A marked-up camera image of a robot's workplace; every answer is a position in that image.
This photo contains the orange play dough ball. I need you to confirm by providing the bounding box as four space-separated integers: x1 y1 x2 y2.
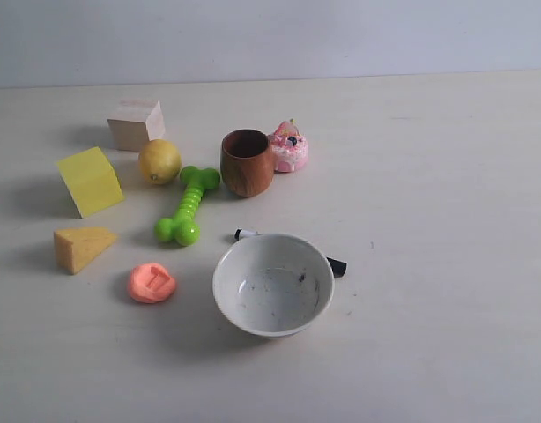
127 263 177 304

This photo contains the brown wooden cup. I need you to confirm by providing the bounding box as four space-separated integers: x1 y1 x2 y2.
220 129 275 197

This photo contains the pink toy cake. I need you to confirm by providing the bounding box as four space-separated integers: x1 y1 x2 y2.
267 119 309 173

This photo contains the white ceramic bowl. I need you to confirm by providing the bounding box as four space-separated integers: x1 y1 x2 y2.
212 234 335 338

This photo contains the white marker with black cap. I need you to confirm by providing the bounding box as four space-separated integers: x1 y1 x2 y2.
233 228 347 278

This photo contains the green plastic bone toy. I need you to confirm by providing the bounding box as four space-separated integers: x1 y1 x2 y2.
154 166 220 247

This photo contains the yellow lemon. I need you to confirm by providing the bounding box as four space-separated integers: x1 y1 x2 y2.
138 139 182 185

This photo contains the light wooden cube block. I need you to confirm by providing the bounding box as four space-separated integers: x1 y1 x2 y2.
107 99 166 152

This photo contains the yellow sponge block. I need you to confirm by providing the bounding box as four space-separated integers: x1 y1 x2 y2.
56 146 124 218

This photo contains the orange cheese wedge sponge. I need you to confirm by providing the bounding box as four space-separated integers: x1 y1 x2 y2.
54 226 118 275

